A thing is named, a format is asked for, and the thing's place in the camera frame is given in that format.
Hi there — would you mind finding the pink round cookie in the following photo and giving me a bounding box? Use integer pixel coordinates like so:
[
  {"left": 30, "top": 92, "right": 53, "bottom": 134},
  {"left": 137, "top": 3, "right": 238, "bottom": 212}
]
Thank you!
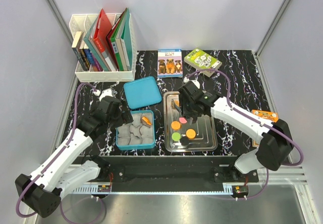
[{"left": 179, "top": 117, "right": 187, "bottom": 124}]

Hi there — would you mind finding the teal grey book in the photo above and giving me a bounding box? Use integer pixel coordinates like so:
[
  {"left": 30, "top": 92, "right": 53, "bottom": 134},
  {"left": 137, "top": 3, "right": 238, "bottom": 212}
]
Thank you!
[{"left": 84, "top": 14, "right": 110, "bottom": 72}]

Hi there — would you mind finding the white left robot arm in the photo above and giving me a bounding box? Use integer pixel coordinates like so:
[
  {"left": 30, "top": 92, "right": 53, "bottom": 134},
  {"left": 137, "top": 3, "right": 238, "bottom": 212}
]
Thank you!
[{"left": 15, "top": 89, "right": 133, "bottom": 218}]

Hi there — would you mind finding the green round cookie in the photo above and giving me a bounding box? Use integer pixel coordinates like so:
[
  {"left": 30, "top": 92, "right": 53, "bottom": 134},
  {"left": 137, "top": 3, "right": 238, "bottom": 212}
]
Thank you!
[{"left": 172, "top": 132, "right": 181, "bottom": 141}]

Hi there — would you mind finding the teal box lid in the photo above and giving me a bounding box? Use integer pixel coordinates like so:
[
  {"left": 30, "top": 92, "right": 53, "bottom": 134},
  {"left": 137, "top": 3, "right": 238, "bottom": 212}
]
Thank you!
[{"left": 124, "top": 76, "right": 162, "bottom": 109}]

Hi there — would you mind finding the orange round cracker cookie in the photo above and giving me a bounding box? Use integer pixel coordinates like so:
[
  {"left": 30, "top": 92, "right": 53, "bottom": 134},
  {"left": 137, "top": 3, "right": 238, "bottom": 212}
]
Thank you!
[
  {"left": 171, "top": 100, "right": 179, "bottom": 109},
  {"left": 171, "top": 121, "right": 181, "bottom": 131},
  {"left": 186, "top": 129, "right": 196, "bottom": 140}
]

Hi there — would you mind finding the teal cookie box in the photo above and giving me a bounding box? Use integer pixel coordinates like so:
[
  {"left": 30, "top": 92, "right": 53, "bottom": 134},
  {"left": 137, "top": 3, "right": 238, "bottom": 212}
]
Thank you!
[{"left": 116, "top": 110, "right": 155, "bottom": 151}]

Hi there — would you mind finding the steel baking tray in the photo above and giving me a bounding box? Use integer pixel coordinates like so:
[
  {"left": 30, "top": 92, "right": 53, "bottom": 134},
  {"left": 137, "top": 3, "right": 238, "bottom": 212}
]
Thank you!
[{"left": 164, "top": 91, "right": 218, "bottom": 152}]

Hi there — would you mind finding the orange book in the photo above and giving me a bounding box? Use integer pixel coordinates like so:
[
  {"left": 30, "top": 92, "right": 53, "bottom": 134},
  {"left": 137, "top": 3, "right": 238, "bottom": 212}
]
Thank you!
[{"left": 251, "top": 109, "right": 280, "bottom": 148}]

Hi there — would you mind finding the dog picture book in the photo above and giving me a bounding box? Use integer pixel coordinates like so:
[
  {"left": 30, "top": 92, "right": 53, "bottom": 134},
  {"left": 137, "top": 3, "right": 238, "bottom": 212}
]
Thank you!
[{"left": 157, "top": 49, "right": 183, "bottom": 78}]

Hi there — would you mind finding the white file organizer rack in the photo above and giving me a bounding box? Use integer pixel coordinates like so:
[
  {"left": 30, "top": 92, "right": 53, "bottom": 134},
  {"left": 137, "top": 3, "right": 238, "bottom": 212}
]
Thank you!
[{"left": 69, "top": 14, "right": 137, "bottom": 82}]

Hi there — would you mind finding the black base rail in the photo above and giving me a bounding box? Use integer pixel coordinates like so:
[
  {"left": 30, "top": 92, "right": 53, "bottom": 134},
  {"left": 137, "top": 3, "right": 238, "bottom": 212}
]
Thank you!
[{"left": 95, "top": 156, "right": 259, "bottom": 193}]

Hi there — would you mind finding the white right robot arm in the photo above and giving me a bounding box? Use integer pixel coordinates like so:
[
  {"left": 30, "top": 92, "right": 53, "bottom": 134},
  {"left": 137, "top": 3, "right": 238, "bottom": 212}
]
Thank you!
[{"left": 178, "top": 81, "right": 293, "bottom": 182}]

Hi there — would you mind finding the black sandwich cookie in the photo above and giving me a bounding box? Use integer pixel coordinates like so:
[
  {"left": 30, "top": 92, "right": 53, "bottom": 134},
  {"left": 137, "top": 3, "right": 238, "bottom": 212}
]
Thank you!
[{"left": 180, "top": 136, "right": 190, "bottom": 147}]

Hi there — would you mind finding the tan spine paperback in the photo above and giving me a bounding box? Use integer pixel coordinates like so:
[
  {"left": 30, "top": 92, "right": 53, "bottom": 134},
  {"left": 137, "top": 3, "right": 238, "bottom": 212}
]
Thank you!
[{"left": 71, "top": 31, "right": 89, "bottom": 71}]

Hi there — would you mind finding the dark blue paperback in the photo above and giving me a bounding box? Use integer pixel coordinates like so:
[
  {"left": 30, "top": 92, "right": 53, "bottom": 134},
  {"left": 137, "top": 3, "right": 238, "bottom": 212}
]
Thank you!
[{"left": 84, "top": 47, "right": 97, "bottom": 72}]

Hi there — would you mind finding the orange fish shaped cookie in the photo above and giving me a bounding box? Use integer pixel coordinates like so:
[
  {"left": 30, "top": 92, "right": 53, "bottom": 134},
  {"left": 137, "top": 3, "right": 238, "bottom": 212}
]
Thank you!
[{"left": 141, "top": 116, "right": 152, "bottom": 127}]

